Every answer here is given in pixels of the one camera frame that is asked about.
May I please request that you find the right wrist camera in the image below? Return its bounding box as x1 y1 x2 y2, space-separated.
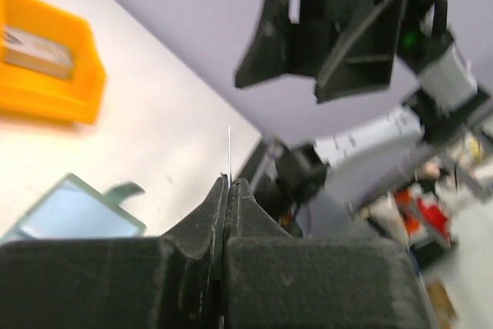
418 43 478 112

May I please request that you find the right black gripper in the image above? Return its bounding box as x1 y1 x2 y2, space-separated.
235 0 434 103

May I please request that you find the white card in yellow bin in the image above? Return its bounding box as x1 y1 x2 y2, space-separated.
2 25 74 80

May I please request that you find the silver VIP credit card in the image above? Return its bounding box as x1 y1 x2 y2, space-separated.
227 126 232 187

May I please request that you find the grey-green card holder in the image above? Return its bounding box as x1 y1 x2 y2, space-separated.
1 173 146 244

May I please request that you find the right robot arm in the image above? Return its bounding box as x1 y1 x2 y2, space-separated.
234 0 479 221

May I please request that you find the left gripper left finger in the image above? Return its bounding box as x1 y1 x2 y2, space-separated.
1 177 229 328

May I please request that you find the blue card sleeve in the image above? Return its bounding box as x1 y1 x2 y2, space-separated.
13 180 143 239

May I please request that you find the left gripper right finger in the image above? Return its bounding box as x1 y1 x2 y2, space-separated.
223 180 437 328

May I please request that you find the yellow plastic bin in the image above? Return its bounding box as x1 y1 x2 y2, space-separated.
1 0 106 124

